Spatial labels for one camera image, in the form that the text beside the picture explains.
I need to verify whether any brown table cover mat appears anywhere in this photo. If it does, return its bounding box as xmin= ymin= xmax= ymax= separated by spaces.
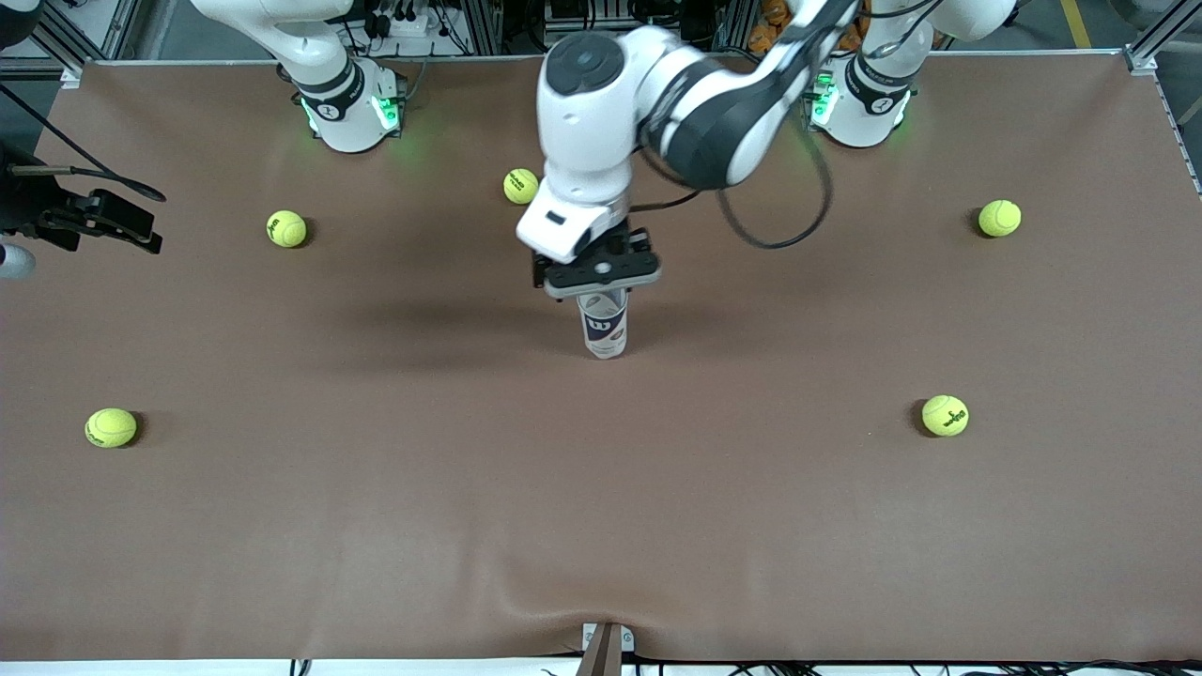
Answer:
xmin=0 ymin=52 xmax=1202 ymax=664

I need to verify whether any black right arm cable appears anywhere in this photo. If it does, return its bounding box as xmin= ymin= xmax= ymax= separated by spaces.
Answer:
xmin=0 ymin=83 xmax=168 ymax=203

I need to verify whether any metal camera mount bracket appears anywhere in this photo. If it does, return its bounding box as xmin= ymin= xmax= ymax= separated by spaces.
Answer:
xmin=580 ymin=622 xmax=637 ymax=676

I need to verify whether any orange mesh bag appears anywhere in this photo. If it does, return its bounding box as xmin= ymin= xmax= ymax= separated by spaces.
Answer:
xmin=748 ymin=0 xmax=865 ymax=54

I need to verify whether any white power strip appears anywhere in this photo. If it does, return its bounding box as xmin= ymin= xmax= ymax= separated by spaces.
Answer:
xmin=362 ymin=0 xmax=442 ymax=38

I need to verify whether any aluminium frame post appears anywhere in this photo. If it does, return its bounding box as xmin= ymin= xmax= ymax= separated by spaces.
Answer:
xmin=465 ymin=0 xmax=503 ymax=55
xmin=23 ymin=0 xmax=85 ymax=81
xmin=1122 ymin=0 xmax=1202 ymax=76
xmin=716 ymin=0 xmax=757 ymax=53
xmin=99 ymin=0 xmax=142 ymax=59

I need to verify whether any white blue tennis ball can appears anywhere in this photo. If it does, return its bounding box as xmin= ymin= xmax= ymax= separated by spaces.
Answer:
xmin=576 ymin=289 xmax=628 ymax=361

